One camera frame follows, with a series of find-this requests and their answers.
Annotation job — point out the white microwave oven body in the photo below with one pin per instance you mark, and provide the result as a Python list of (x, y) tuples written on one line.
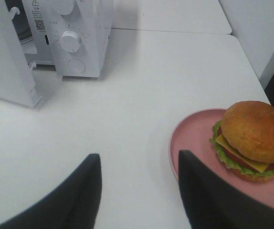
[(91, 19)]

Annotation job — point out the burger with bun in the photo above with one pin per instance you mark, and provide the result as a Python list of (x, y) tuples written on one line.
[(244, 140)]

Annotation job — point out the round door release button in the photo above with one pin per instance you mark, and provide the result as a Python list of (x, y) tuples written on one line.
[(76, 65)]

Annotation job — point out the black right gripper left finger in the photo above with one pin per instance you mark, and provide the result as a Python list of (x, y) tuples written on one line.
[(74, 204)]

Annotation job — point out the white round knob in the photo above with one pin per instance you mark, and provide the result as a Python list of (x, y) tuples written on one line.
[(63, 7), (70, 41)]

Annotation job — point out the pink round plate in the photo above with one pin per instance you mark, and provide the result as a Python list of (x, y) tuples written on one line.
[(194, 133)]

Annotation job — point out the white warning label sticker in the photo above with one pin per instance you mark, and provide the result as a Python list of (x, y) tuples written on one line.
[(36, 22)]

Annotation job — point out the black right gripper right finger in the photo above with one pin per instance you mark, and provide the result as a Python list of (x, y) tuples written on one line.
[(212, 203)]

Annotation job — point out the white microwave door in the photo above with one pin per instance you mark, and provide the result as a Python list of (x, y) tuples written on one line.
[(16, 80)]

